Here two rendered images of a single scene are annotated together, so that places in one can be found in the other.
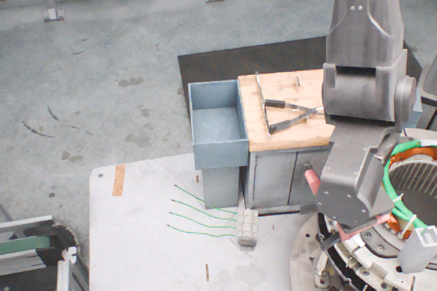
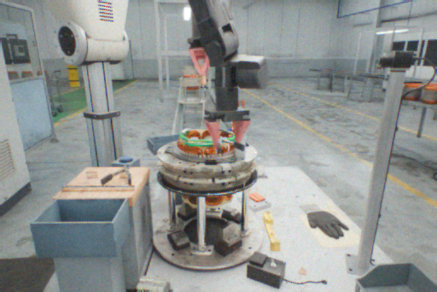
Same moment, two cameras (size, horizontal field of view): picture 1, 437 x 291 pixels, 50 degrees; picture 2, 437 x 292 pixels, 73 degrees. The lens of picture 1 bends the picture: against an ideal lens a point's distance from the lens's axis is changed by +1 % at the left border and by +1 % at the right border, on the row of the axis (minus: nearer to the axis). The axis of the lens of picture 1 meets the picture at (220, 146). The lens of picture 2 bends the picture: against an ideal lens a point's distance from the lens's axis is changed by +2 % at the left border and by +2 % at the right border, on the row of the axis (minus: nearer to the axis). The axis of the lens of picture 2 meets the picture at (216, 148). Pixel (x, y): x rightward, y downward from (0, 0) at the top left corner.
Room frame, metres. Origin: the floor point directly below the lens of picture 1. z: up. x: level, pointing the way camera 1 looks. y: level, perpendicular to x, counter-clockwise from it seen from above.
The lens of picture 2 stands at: (0.31, 0.56, 1.39)
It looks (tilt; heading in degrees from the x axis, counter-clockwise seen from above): 18 degrees down; 273
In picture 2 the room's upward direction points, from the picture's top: straight up
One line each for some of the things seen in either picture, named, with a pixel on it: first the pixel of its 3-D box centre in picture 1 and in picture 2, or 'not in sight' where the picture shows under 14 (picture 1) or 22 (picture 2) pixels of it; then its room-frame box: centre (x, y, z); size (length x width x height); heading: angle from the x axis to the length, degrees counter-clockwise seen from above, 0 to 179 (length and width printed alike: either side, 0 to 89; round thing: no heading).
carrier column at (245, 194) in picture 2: not in sight; (245, 205); (0.27, -0.33, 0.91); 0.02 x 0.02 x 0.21
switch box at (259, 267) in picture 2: not in sight; (265, 268); (0.21, -0.14, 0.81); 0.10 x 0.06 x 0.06; 156
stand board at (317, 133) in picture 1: (291, 108); (107, 184); (0.65, -0.15, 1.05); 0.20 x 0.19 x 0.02; 94
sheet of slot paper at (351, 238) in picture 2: not in sight; (326, 221); (-0.05, -0.44, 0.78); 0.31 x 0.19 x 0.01; 99
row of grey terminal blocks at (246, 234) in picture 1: (247, 227); (153, 287); (0.51, -0.06, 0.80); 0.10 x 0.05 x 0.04; 173
